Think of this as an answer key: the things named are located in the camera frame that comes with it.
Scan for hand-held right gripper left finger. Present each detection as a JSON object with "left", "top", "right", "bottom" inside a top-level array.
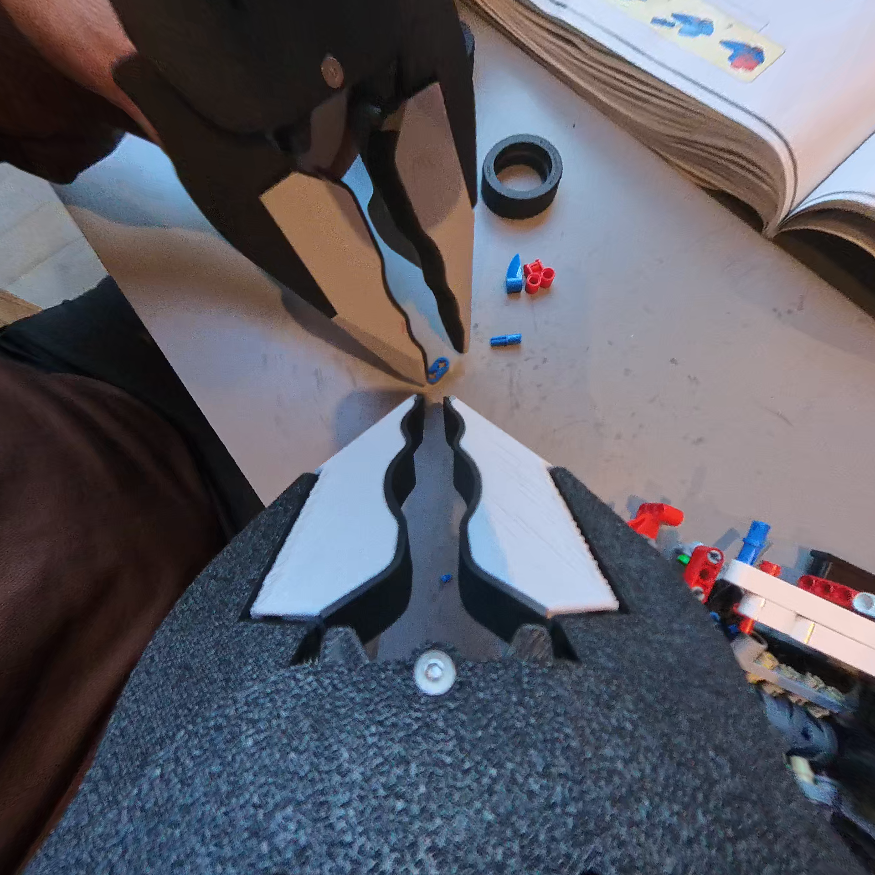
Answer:
[{"left": 250, "top": 394, "right": 427, "bottom": 641}]

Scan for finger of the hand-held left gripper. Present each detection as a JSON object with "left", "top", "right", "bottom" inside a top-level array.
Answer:
[
  {"left": 258, "top": 170, "right": 430, "bottom": 388},
  {"left": 368, "top": 81, "right": 476, "bottom": 356}
]

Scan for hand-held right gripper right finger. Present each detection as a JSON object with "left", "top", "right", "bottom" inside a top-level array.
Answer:
[{"left": 443, "top": 396, "right": 621, "bottom": 623}]

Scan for toy brick car model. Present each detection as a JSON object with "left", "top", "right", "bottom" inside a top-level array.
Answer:
[{"left": 625, "top": 502, "right": 875, "bottom": 842}]

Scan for thick building instruction booklet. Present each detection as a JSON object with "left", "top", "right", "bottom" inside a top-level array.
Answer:
[{"left": 472, "top": 0, "right": 875, "bottom": 257}]

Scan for person's left forearm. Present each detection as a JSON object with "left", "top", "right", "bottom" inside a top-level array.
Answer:
[{"left": 0, "top": 14, "right": 161, "bottom": 185}]

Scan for grey desk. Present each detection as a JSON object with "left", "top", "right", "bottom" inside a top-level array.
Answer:
[{"left": 55, "top": 0, "right": 875, "bottom": 657}]

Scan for person's left hand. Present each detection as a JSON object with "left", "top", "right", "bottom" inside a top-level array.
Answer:
[{"left": 14, "top": 0, "right": 141, "bottom": 113}]

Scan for black rubber toy tire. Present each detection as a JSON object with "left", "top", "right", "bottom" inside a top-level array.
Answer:
[{"left": 482, "top": 134, "right": 563, "bottom": 221}]

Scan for person's dark trousers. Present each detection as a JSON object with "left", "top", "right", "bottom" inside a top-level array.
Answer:
[{"left": 0, "top": 277, "right": 266, "bottom": 534}]

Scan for person's brown sweater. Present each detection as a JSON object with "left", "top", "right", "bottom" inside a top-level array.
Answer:
[{"left": 0, "top": 355, "right": 237, "bottom": 875}]

